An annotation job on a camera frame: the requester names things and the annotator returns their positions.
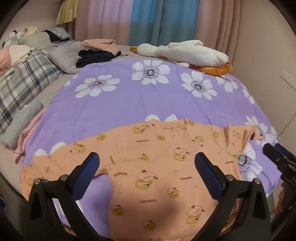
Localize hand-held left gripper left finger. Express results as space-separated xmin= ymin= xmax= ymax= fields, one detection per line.
xmin=28 ymin=152 xmax=109 ymax=241

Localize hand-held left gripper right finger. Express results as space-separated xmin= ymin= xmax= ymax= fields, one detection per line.
xmin=194 ymin=152 xmax=272 ymax=241

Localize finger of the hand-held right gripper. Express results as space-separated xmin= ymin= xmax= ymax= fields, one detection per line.
xmin=263 ymin=143 xmax=296 ymax=166

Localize orange duck print shirt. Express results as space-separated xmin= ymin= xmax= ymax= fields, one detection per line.
xmin=20 ymin=118 xmax=263 ymax=240

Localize dark navy clothes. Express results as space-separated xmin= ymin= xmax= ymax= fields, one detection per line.
xmin=76 ymin=50 xmax=122 ymax=69

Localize folded peach clothes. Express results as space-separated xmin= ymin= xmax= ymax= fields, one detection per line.
xmin=81 ymin=39 xmax=121 ymax=55

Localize pink cloth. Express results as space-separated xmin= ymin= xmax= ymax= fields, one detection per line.
xmin=14 ymin=113 xmax=48 ymax=154

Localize grey fleece blanket roll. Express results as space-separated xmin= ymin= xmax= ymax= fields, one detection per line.
xmin=0 ymin=100 xmax=44 ymax=149

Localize purple floral blanket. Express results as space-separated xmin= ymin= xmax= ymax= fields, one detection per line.
xmin=22 ymin=59 xmax=284 ymax=234

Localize grey plaid blanket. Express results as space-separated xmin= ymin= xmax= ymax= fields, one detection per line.
xmin=0 ymin=40 xmax=75 ymax=135

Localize plain grey pillow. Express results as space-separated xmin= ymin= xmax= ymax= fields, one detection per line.
xmin=48 ymin=42 xmax=85 ymax=75

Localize white goose plush toy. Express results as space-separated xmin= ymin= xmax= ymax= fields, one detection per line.
xmin=130 ymin=40 xmax=233 ymax=77

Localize cream fleece cloth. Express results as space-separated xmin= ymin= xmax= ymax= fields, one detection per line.
xmin=9 ymin=45 xmax=34 ymax=65

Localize pink curtain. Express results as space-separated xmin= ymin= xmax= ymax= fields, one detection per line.
xmin=74 ymin=0 xmax=134 ymax=47
xmin=196 ymin=0 xmax=245 ymax=65

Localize folded plaid cloth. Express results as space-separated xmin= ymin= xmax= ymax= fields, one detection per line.
xmin=44 ymin=27 xmax=71 ymax=42

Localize small plush toys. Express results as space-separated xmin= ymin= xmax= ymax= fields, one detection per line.
xmin=2 ymin=25 xmax=38 ymax=48

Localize blue curtain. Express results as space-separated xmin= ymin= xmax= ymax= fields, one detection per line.
xmin=128 ymin=0 xmax=201 ymax=47

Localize yellow pleated curtain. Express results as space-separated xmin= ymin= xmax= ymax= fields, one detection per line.
xmin=55 ymin=0 xmax=79 ymax=25

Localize white wall socket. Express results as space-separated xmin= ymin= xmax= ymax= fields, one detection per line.
xmin=280 ymin=71 xmax=296 ymax=90

